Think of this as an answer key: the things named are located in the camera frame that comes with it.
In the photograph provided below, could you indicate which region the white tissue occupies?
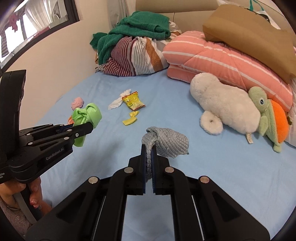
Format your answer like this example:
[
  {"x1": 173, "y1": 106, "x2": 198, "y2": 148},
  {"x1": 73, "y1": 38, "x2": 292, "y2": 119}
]
[{"x1": 108, "y1": 89, "x2": 131, "y2": 110}]

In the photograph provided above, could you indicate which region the grey quilted cloth wad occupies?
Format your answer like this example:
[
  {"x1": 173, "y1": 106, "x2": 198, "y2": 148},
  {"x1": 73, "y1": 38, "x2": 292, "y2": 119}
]
[{"x1": 142, "y1": 126, "x2": 189, "y2": 181}]

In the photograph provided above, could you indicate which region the yellow wrapper scrap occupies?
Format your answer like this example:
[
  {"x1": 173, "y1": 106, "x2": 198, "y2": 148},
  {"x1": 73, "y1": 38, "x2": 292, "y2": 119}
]
[{"x1": 122, "y1": 111, "x2": 139, "y2": 126}]

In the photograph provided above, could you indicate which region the yellow snack packet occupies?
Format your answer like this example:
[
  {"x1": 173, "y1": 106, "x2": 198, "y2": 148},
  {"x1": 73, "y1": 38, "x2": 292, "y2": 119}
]
[{"x1": 121, "y1": 91, "x2": 145, "y2": 111}]

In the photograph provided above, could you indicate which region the left hand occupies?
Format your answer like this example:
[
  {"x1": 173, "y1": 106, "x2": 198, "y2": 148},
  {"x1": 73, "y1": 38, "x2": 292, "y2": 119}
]
[{"x1": 1, "y1": 177, "x2": 52, "y2": 215}]

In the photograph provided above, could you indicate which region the light blue bed sheet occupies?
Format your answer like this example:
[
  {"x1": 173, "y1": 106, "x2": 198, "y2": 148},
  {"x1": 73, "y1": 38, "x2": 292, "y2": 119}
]
[{"x1": 40, "y1": 71, "x2": 295, "y2": 240}]

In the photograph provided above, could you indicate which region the white plush seal toy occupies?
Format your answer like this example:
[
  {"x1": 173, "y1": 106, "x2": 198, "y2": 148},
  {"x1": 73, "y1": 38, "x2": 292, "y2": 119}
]
[{"x1": 190, "y1": 73, "x2": 261, "y2": 136}]

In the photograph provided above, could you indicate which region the black framed window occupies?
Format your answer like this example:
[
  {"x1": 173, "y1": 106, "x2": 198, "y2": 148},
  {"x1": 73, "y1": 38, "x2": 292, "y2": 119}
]
[{"x1": 1, "y1": 0, "x2": 79, "y2": 74}]

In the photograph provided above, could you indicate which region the green orange plush turtle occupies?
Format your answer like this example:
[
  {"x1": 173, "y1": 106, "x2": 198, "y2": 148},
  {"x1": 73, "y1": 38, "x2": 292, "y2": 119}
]
[{"x1": 248, "y1": 86, "x2": 289, "y2": 153}]

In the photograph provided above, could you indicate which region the striped fabric bundle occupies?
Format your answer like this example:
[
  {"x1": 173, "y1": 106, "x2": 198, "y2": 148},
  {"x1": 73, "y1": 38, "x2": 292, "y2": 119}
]
[{"x1": 95, "y1": 37, "x2": 170, "y2": 77}]

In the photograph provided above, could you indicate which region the green knitted towel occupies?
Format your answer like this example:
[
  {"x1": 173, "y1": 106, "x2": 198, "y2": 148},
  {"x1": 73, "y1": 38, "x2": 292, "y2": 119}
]
[{"x1": 90, "y1": 11, "x2": 171, "y2": 65}]

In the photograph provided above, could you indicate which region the pink striped folded quilt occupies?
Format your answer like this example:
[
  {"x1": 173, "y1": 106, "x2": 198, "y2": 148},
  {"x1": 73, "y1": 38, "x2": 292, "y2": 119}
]
[{"x1": 163, "y1": 31, "x2": 293, "y2": 112}]

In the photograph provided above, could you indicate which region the beige bed headboard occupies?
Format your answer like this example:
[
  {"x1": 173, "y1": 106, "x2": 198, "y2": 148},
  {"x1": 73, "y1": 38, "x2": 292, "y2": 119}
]
[{"x1": 135, "y1": 1, "x2": 295, "y2": 43}]

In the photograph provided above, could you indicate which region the brown paper bag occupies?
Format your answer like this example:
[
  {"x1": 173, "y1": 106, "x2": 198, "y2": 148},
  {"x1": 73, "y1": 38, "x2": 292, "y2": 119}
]
[{"x1": 203, "y1": 4, "x2": 295, "y2": 84}]

